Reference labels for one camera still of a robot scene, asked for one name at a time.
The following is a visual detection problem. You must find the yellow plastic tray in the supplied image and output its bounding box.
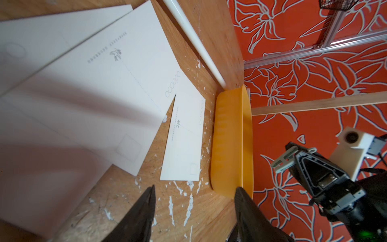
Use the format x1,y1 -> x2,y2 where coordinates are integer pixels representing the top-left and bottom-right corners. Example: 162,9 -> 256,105
210,86 -> 254,199

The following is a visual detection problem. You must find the white postcard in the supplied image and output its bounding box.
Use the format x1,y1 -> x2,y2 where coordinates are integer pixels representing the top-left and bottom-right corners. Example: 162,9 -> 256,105
1,2 -> 177,238
160,78 -> 206,181
1,5 -> 133,93

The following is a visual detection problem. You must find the black wire basket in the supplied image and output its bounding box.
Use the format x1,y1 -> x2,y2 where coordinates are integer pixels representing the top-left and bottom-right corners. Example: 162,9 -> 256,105
318,0 -> 358,11

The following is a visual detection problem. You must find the right wooden post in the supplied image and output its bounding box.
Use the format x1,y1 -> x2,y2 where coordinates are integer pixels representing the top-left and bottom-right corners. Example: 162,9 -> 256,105
252,91 -> 387,117

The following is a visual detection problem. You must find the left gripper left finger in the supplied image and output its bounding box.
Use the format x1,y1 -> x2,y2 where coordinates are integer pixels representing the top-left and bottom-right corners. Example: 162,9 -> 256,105
104,186 -> 156,242

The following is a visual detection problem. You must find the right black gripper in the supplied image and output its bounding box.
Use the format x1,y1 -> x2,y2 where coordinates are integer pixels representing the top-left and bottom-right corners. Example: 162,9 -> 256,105
285,142 -> 387,242

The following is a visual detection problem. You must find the green clothespin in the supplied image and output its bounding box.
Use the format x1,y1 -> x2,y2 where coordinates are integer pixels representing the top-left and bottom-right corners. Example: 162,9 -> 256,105
271,145 -> 317,174

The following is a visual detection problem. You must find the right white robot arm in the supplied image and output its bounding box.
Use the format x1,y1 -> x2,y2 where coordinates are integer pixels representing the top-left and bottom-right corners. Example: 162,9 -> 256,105
285,142 -> 387,242

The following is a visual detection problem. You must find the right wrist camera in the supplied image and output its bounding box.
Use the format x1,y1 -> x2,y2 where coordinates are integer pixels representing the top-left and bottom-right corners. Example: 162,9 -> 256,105
329,127 -> 387,181

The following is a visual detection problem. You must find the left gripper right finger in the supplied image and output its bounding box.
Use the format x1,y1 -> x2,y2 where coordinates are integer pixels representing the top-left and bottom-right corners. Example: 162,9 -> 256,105
227,187 -> 294,242

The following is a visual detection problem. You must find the white base rod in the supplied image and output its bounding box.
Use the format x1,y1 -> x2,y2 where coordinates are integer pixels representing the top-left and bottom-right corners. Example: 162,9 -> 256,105
163,0 -> 227,90

